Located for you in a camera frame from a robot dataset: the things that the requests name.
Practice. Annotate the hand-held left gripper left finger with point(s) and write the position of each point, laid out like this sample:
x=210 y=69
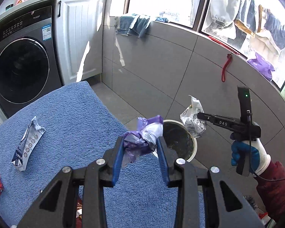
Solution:
x=117 y=162

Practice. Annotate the yellow brown hanging cloth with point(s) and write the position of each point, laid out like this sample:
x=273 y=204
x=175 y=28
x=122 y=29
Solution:
x=243 y=27

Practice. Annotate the person's right hand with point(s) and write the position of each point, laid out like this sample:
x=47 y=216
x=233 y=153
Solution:
x=257 y=153

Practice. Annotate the white cabinet door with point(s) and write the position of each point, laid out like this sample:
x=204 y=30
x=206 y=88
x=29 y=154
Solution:
x=80 y=40

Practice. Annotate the dark blue hanging garment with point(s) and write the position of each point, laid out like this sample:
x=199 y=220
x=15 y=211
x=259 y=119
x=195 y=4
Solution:
x=248 y=11

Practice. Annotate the purple windowsill bag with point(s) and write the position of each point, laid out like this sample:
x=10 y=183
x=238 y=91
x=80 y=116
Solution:
x=261 y=65

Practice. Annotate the person's right forearm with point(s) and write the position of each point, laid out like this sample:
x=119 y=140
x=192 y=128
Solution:
x=277 y=190

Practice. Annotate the dark grey washing machine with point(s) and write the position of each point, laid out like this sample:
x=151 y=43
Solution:
x=21 y=71

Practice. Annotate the silver blue printed wrapper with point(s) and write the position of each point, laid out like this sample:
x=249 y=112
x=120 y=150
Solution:
x=26 y=144

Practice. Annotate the blue windowsill towel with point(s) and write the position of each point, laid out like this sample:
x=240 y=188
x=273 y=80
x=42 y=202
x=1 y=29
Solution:
x=135 y=26

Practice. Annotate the red white snack packet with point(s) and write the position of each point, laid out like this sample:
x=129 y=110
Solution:
x=78 y=206

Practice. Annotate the white printed packet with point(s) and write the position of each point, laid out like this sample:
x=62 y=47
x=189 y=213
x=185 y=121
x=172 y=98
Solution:
x=192 y=121

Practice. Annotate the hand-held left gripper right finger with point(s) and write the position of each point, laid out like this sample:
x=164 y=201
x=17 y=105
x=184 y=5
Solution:
x=162 y=162

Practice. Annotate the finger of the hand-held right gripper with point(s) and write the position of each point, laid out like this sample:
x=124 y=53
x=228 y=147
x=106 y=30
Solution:
x=218 y=121

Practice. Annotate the purple plastic bag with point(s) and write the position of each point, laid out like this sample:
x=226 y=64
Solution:
x=142 y=137

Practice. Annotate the grey hanging garment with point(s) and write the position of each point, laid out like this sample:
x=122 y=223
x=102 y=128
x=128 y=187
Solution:
x=197 y=2

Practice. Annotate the blue terry towel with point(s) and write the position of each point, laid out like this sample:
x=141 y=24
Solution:
x=73 y=123

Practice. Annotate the dark hanging jeans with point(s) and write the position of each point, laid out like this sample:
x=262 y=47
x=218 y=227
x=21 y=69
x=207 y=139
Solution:
x=279 y=30

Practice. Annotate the round white-rimmed trash bin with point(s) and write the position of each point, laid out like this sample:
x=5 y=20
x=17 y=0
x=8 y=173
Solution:
x=178 y=140

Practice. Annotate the white hanging garment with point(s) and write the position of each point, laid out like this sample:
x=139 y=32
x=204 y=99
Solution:
x=222 y=7

